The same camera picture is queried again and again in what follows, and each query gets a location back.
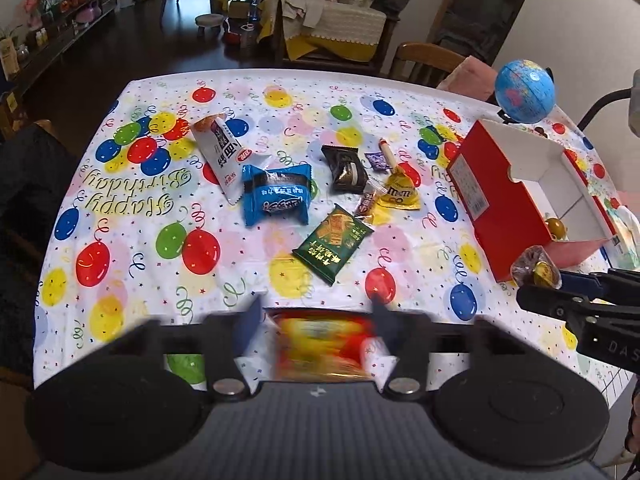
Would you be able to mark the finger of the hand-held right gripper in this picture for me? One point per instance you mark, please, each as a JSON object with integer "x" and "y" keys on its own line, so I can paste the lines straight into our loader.
{"x": 550, "y": 300}
{"x": 582, "y": 282}

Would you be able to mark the dark brown snack packet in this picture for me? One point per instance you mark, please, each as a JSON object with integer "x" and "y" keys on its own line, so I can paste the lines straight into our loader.
{"x": 345, "y": 170}

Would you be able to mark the small dark red candy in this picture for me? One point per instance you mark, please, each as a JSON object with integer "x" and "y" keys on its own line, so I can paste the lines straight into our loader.
{"x": 366, "y": 203}

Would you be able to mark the tissue pack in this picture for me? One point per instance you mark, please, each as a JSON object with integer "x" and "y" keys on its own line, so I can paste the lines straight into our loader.
{"x": 627, "y": 235}

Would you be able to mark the blue globe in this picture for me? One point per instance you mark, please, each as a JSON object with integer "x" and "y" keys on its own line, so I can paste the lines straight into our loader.
{"x": 525, "y": 91}

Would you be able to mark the red cardboard box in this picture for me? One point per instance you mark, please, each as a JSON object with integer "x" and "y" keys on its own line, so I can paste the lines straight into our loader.
{"x": 500, "y": 210}

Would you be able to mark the blue cookie packet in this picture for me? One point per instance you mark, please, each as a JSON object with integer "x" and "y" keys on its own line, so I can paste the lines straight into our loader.
{"x": 275, "y": 195}

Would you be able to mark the round wooden stool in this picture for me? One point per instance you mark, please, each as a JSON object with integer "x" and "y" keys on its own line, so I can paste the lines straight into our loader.
{"x": 210, "y": 20}

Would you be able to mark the balloon print tablecloth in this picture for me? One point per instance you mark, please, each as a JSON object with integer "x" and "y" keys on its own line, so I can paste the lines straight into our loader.
{"x": 150, "y": 270}

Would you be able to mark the wooden chair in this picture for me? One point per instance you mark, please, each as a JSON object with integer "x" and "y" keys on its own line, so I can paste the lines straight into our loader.
{"x": 425, "y": 55}

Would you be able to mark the pink cushion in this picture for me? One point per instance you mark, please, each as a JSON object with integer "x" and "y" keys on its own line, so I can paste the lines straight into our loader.
{"x": 470, "y": 80}

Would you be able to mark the white noodle snack packet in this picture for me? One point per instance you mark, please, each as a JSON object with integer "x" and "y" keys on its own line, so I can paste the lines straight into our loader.
{"x": 220, "y": 152}

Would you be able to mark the wooden media cabinet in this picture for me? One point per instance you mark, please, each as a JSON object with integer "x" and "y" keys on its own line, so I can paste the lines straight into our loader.
{"x": 55, "y": 45}

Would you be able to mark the gold candy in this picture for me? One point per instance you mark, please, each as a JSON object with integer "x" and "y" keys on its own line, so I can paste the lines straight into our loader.
{"x": 537, "y": 267}
{"x": 555, "y": 227}

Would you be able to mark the green cracker packet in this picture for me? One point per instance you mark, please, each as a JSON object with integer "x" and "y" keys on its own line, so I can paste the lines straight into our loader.
{"x": 332, "y": 240}

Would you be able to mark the cream knitted blanket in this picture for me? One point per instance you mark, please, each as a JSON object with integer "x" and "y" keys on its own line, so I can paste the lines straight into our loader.
{"x": 350, "y": 22}

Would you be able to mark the purple wrapped candy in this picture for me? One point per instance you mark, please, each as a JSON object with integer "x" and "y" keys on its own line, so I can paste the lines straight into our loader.
{"x": 376, "y": 161}

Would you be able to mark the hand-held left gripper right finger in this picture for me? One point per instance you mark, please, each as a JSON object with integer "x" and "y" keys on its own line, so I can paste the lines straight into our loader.
{"x": 387, "y": 325}

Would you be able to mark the white sausage stick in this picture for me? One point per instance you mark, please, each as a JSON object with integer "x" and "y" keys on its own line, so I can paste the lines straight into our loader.
{"x": 386, "y": 150}

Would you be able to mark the yellow candy packet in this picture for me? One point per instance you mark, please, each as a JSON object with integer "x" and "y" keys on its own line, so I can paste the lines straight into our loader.
{"x": 400, "y": 192}

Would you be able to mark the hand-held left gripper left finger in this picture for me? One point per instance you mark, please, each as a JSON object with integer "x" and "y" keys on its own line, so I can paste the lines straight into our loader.
{"x": 250, "y": 327}

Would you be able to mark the yellow blanket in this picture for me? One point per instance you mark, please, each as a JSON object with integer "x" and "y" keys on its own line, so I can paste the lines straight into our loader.
{"x": 345, "y": 49}

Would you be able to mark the red yellow snack packet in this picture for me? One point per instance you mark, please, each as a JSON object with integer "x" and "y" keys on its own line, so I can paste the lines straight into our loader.
{"x": 320, "y": 345}

